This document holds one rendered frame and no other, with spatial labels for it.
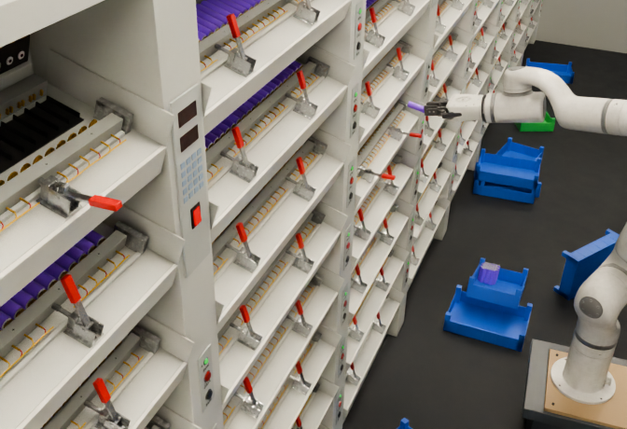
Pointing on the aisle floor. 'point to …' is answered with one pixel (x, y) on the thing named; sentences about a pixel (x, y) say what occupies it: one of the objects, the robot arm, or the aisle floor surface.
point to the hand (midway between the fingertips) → (432, 108)
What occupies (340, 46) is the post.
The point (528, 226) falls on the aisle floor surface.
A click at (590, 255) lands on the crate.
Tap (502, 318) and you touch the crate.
